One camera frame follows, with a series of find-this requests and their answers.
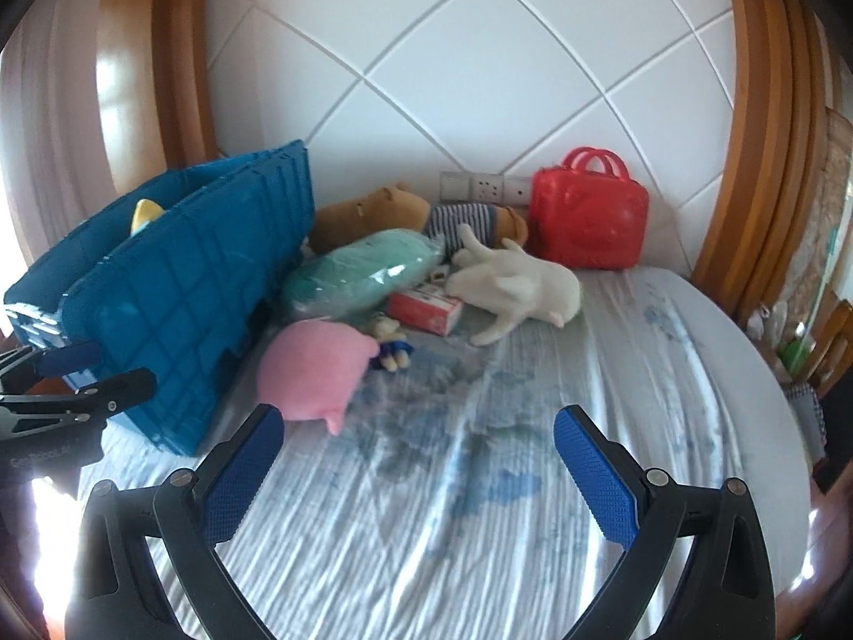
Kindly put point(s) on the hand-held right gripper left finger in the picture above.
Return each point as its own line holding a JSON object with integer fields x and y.
{"x": 243, "y": 473}

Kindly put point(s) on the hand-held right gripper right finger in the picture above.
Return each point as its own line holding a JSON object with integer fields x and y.
{"x": 593, "y": 473}

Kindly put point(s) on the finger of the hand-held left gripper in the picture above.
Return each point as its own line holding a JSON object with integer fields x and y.
{"x": 113, "y": 390}
{"x": 66, "y": 354}

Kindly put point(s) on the blue plastic crate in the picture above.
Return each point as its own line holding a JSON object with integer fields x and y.
{"x": 186, "y": 293}

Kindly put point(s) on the green plush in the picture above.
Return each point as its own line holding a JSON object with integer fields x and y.
{"x": 360, "y": 273}

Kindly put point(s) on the pink plush toy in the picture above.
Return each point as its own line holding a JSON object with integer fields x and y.
{"x": 306, "y": 366}

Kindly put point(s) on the yellow plush toy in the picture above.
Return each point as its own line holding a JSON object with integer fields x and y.
{"x": 143, "y": 217}

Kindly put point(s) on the small doll blue trousers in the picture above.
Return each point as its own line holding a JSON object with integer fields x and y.
{"x": 393, "y": 346}

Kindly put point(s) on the white plush rabbit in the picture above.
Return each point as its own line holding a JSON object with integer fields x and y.
{"x": 526, "y": 286}

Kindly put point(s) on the white curtain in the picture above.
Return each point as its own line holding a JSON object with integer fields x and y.
{"x": 46, "y": 146}

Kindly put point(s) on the checkered cloth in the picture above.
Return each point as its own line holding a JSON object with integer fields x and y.
{"x": 805, "y": 423}

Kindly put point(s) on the green plastic bottle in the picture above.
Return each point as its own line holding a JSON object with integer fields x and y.
{"x": 793, "y": 354}

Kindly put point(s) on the red and white carton box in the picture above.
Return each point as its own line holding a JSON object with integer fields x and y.
{"x": 420, "y": 310}

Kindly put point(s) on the red toy suitcase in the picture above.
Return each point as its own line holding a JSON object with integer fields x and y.
{"x": 586, "y": 220}

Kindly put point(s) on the brown capybara plush striped shirt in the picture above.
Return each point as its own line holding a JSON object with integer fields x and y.
{"x": 373, "y": 217}

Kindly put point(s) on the white wall socket panel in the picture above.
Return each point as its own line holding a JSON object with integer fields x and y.
{"x": 483, "y": 186}

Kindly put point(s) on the wooden door frame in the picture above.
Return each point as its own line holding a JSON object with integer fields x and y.
{"x": 753, "y": 146}
{"x": 173, "y": 66}

